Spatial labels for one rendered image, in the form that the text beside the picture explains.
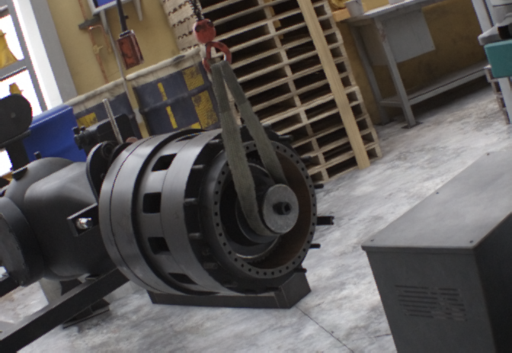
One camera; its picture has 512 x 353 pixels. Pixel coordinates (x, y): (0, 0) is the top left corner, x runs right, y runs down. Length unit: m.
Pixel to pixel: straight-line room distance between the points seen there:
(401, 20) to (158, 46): 2.24
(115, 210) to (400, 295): 1.08
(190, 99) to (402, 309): 3.85
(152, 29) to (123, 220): 4.55
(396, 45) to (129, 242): 4.78
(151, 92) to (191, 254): 3.33
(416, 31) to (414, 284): 5.40
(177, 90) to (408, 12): 2.53
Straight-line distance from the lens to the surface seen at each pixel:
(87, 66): 6.71
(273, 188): 2.15
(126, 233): 2.36
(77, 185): 2.94
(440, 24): 7.80
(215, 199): 2.09
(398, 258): 1.62
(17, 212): 3.27
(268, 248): 2.33
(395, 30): 6.81
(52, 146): 4.86
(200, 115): 5.39
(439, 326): 1.65
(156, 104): 5.37
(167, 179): 2.21
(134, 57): 2.24
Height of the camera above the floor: 1.39
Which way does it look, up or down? 12 degrees down
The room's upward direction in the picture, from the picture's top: 20 degrees counter-clockwise
